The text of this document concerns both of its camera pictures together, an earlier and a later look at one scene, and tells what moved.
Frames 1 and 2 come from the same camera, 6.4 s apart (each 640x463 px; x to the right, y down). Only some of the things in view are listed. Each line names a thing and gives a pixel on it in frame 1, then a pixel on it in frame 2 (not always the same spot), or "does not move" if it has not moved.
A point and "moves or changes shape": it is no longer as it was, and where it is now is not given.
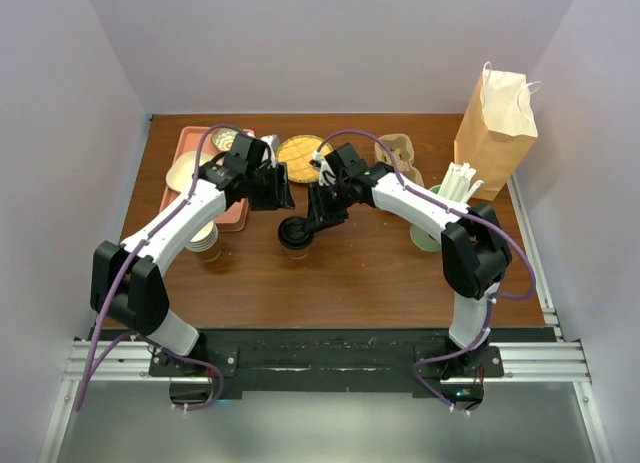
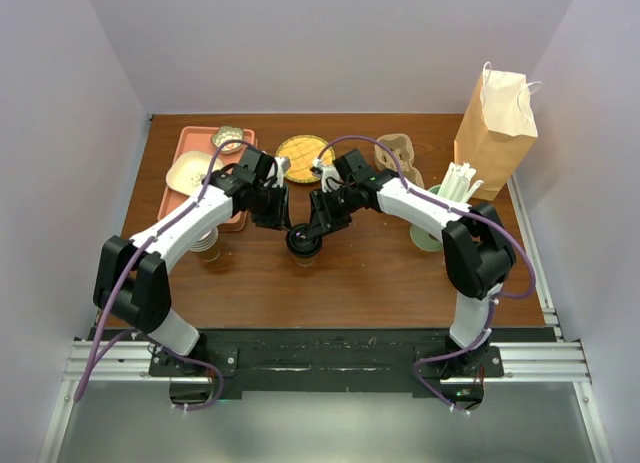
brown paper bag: (496, 130) does not move
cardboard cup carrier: (403, 149) does not move
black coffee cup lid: (295, 232) moves or changes shape
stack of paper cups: (204, 244) does not move
